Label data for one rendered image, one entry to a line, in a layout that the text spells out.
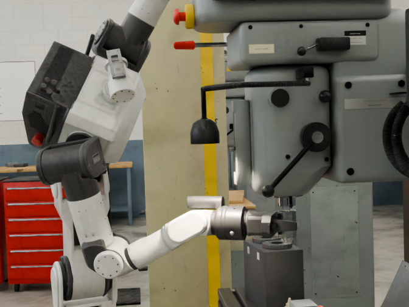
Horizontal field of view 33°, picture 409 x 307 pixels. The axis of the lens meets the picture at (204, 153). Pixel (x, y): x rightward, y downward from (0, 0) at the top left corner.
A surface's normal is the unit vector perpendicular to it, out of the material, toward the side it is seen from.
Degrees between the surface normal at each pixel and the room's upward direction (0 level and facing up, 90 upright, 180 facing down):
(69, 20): 90
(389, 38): 90
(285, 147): 90
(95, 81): 58
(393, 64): 90
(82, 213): 103
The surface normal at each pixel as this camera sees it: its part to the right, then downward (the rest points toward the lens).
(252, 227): -0.27, 0.06
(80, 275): 0.40, -0.12
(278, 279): 0.23, 0.04
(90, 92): 0.33, -0.50
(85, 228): -0.07, 0.28
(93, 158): 0.95, -0.17
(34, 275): -0.04, 0.05
